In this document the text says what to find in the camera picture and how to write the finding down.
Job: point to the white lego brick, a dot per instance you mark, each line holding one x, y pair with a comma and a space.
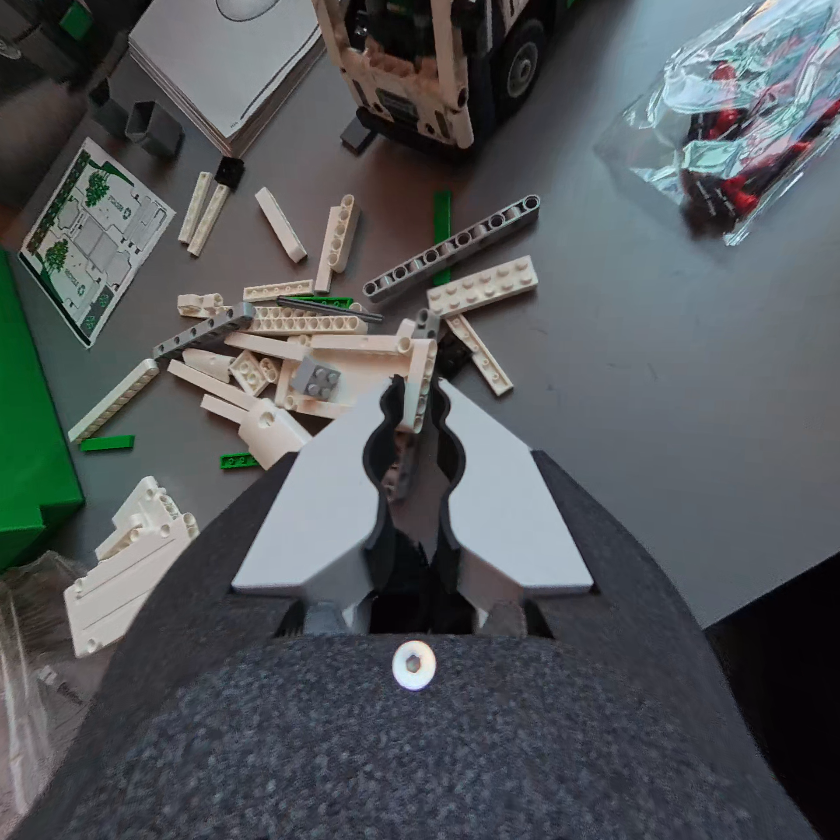
281, 224

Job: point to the lego truck model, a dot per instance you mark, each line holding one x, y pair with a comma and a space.
420, 65

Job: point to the small white curved lego piece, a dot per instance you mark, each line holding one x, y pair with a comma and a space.
200, 305

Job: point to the clear empty plastic bag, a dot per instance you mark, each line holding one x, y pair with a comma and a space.
33, 689

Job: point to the grey lego brick with holes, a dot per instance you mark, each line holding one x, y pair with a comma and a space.
203, 331

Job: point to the instruction booklet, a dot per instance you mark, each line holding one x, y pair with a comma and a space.
223, 65

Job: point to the pile of white lego pieces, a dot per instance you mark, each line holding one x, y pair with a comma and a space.
262, 344

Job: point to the sticker sheet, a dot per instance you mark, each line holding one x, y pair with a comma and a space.
92, 243

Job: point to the large white lego panel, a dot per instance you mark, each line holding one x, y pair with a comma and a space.
118, 604

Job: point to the long grey lego liftarm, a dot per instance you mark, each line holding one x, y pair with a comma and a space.
453, 249

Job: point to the wide white lego plate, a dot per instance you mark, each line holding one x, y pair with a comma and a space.
482, 287

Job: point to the green lego plate with holes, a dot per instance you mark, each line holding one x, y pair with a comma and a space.
239, 460

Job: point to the short white lego liftarm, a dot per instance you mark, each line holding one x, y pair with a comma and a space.
344, 229

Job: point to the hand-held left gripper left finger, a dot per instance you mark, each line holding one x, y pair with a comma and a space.
308, 525

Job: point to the dark box with green label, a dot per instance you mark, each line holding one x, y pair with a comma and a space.
39, 39

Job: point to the green lego tile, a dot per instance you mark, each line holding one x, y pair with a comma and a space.
442, 216
107, 443

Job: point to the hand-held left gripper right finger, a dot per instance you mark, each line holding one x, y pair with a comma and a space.
518, 518

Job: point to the small black lego brick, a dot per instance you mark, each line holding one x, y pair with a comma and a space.
229, 172

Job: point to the bag of red black parts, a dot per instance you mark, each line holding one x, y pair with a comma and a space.
735, 131

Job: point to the white lego panel with pins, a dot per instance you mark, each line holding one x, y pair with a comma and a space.
144, 518

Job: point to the long white lego beam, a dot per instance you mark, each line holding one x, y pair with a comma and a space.
111, 401

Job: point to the green plastic box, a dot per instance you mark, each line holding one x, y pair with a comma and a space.
33, 426

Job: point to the black lego axle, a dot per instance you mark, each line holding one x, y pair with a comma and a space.
328, 308

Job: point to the grey lego bin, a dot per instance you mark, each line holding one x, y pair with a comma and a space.
154, 128
108, 111

